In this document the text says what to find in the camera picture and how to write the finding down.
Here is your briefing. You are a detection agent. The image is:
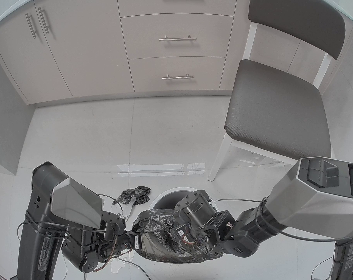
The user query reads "beige cabinet with drawers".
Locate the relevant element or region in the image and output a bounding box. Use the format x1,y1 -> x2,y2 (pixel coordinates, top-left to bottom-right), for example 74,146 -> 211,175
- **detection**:
0,0 -> 353,176

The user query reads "black plastic bag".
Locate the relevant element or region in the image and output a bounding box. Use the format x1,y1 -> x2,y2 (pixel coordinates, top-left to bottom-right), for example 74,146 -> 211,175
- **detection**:
131,209 -> 223,263

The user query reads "white trash bin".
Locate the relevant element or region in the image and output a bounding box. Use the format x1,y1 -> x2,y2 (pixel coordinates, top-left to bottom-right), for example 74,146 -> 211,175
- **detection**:
149,187 -> 221,215

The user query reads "black plastic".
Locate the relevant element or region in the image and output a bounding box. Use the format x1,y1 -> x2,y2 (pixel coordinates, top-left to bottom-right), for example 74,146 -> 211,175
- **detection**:
112,186 -> 151,206

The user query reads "grey padded white chair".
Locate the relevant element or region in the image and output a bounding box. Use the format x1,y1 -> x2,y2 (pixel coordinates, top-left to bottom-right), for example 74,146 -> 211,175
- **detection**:
207,0 -> 346,181

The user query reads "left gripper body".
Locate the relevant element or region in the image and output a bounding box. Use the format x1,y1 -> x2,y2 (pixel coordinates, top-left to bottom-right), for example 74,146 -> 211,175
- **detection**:
117,231 -> 142,252

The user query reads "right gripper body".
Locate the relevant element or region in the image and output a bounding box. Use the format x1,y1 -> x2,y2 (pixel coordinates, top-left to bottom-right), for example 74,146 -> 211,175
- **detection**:
173,223 -> 215,246

